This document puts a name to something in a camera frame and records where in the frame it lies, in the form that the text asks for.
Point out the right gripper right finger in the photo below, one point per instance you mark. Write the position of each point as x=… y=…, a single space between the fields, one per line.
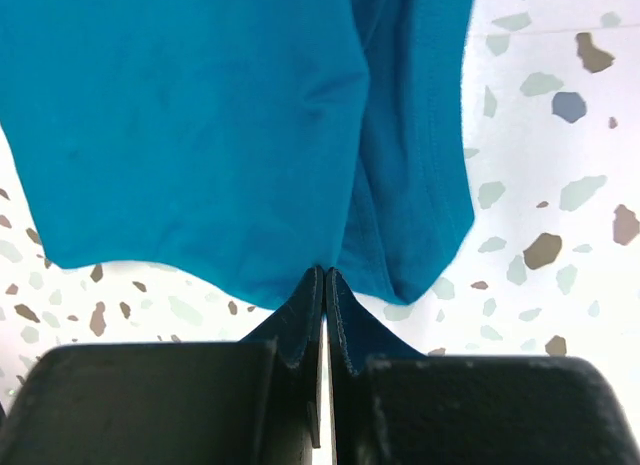
x=395 y=405

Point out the blue polo t shirt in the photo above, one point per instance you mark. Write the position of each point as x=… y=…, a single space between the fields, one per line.
x=243 y=141

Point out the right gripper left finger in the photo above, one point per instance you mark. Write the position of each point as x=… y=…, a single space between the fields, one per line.
x=254 y=401

